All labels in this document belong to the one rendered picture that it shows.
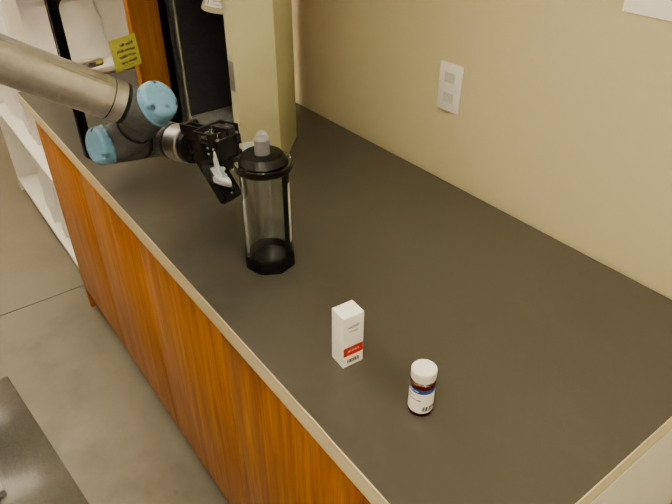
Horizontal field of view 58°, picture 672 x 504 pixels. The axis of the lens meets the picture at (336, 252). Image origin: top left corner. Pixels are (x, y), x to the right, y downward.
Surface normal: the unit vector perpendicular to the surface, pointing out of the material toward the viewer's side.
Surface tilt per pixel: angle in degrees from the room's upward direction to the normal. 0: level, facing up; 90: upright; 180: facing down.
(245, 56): 90
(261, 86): 90
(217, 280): 0
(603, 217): 90
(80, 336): 0
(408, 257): 0
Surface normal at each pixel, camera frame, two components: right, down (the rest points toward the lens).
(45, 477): 0.00, -0.82
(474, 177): -0.80, 0.34
